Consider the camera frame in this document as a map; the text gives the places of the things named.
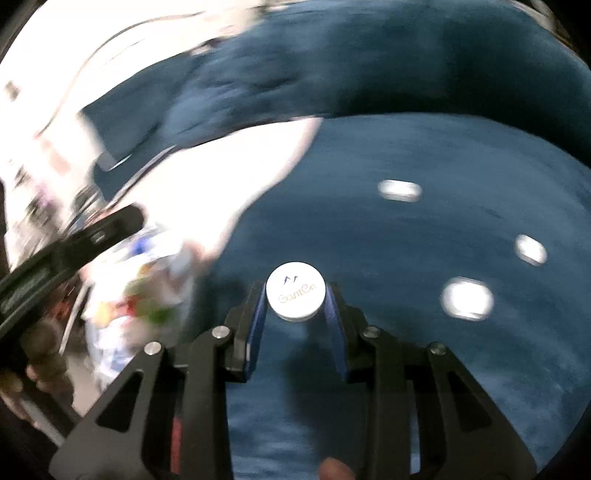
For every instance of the rumpled blue quilt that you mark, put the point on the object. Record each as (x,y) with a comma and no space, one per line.
(341,58)

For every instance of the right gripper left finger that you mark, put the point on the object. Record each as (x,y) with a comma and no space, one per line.
(165,416)

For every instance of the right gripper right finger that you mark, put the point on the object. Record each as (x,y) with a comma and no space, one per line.
(428,417)

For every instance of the pink bed sheet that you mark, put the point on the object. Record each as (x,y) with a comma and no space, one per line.
(198,195)

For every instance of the person's left hand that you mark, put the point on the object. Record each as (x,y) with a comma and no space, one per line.
(46,368)

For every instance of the white cap with label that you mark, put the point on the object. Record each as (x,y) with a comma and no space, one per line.
(530,250)

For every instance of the large white oval lid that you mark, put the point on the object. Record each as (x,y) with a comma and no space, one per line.
(295,291)

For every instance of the grey storage basket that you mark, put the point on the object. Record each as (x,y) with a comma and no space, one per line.
(141,291)

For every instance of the person's right hand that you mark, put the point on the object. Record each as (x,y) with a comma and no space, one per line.
(333,469)

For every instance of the dark blue plush blanket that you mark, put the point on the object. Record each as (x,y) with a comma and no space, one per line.
(483,184)

